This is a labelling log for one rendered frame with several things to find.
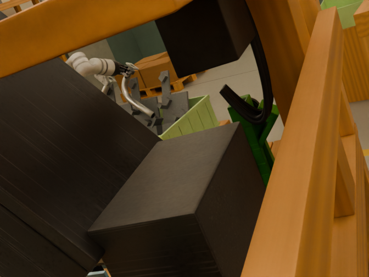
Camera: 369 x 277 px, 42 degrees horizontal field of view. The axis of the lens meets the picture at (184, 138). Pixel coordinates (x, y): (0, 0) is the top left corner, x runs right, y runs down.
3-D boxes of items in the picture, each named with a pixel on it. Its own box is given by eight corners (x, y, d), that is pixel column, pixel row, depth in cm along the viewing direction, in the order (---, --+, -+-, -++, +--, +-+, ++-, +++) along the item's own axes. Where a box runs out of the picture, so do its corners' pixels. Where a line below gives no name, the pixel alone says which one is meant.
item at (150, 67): (123, 103, 751) (111, 77, 737) (153, 82, 807) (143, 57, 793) (180, 91, 673) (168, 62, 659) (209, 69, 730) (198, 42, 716)
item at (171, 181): (171, 394, 80) (83, 231, 70) (215, 273, 106) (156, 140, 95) (275, 395, 73) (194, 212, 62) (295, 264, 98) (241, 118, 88)
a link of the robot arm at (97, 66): (111, 71, 207) (101, 55, 209) (85, 67, 194) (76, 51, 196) (101, 81, 210) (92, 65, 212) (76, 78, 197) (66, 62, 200)
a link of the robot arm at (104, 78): (95, 76, 219) (86, 75, 213) (105, 55, 215) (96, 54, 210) (108, 87, 215) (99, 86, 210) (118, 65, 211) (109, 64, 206)
